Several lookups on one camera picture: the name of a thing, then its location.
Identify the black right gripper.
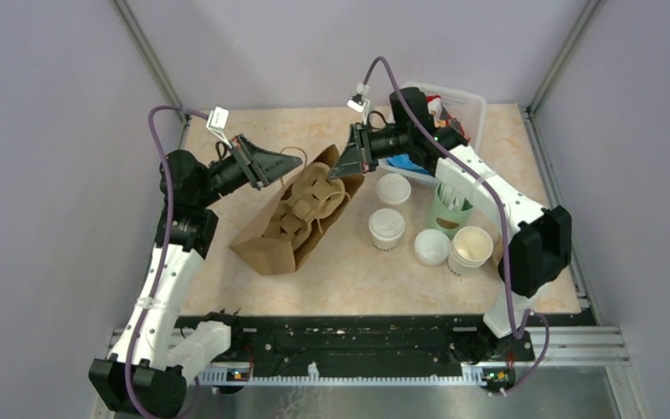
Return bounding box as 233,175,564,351
328,123,410,181

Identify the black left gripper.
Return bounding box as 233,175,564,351
195,133,302,208

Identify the white cup lid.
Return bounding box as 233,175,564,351
376,173,412,201
368,208,405,240

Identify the brown paper bag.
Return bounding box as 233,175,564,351
229,144,365,276

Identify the white paper cup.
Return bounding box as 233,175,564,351
380,198,408,208
372,235,401,251

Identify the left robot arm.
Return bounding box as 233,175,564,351
88,134,303,418

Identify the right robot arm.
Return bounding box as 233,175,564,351
329,84,572,360

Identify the blue snack packet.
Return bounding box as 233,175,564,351
386,154,430,175

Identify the red snack packet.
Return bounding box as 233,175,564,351
426,95,470,141

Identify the green straw holder cup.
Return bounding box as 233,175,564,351
427,182,473,238

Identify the stack of white lids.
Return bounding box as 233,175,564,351
414,229,451,266

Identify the white plastic basket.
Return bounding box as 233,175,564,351
379,82,487,189

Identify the stack of paper cups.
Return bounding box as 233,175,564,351
448,226,494,276

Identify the brown cardboard cup carrier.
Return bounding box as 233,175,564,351
488,237,503,268

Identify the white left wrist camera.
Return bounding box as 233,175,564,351
206,106,231,148

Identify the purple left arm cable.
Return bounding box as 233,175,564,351
124,106,212,419

